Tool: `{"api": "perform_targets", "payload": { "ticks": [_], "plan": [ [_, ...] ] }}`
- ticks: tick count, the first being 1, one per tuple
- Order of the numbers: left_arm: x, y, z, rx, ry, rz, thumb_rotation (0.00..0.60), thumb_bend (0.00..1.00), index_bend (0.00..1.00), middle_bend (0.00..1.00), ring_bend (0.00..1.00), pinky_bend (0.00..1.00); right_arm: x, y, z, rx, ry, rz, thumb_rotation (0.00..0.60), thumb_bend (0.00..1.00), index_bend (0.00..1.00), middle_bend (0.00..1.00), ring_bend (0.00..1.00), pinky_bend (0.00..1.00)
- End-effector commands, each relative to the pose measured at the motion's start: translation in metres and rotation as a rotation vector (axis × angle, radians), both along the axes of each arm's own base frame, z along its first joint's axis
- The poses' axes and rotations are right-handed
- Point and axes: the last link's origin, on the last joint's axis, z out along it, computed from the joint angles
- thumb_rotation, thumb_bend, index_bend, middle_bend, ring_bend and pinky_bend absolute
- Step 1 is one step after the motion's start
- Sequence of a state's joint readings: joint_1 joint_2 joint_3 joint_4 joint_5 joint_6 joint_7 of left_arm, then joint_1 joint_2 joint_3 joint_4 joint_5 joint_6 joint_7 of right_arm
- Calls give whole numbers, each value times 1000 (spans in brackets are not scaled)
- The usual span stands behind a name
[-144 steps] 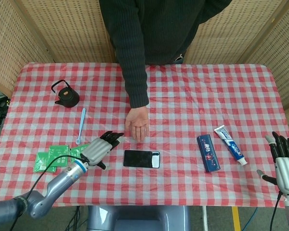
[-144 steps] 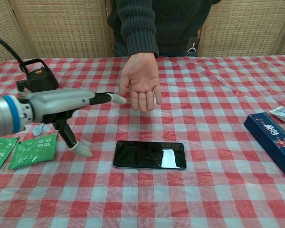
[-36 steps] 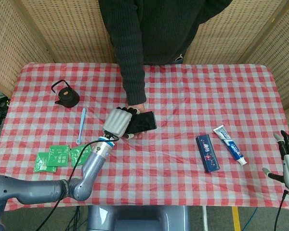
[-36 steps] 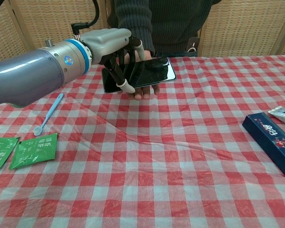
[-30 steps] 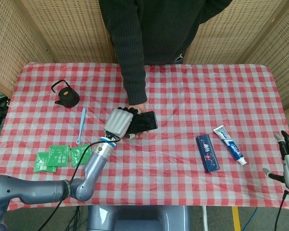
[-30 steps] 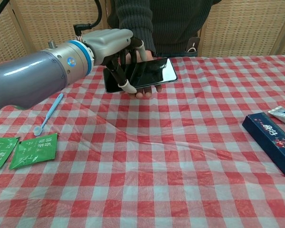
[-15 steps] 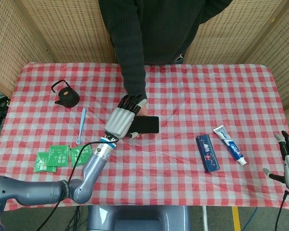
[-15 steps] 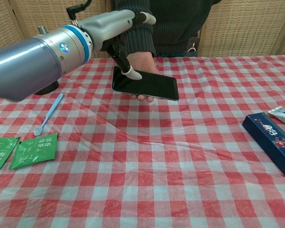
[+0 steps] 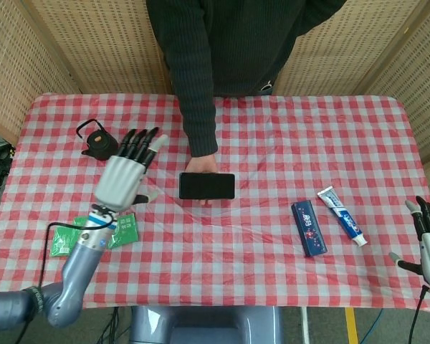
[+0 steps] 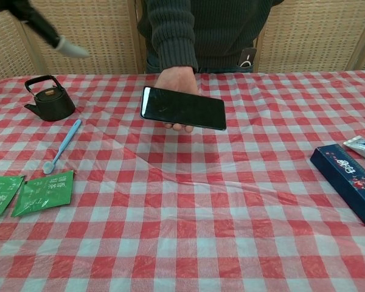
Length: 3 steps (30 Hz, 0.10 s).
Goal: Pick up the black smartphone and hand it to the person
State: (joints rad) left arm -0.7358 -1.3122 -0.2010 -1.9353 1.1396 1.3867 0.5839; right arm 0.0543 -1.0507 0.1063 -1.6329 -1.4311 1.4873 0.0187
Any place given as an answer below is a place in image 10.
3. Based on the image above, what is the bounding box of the black item in trouser pocket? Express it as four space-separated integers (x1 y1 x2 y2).
237 47 258 69

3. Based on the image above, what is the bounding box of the black smartphone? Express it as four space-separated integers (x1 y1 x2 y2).
139 86 227 132

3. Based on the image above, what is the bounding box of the person's bare hand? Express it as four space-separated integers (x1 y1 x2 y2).
154 66 202 133

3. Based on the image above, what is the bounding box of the light blue toothbrush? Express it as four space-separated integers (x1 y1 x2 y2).
42 119 83 175

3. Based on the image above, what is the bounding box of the red white checkered tablecloth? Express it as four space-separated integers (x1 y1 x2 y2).
0 70 365 292

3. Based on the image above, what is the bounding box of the dark blue toothpaste box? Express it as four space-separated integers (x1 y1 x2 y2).
310 144 365 226

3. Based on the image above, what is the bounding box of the person's forearm dark sleeve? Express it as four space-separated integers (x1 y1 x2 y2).
144 0 199 74

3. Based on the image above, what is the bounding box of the robot left five-finger hand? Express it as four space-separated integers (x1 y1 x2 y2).
0 0 91 59

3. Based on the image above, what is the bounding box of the black cast iron teapot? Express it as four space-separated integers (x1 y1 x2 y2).
24 75 77 122

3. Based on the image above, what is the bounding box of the person's torso dark sweater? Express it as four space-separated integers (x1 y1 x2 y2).
136 0 285 74

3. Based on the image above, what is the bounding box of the green tea packet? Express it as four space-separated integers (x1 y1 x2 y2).
10 170 75 218
0 175 26 216

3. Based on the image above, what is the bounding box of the white blue toothpaste tube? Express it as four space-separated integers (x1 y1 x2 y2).
342 135 365 167

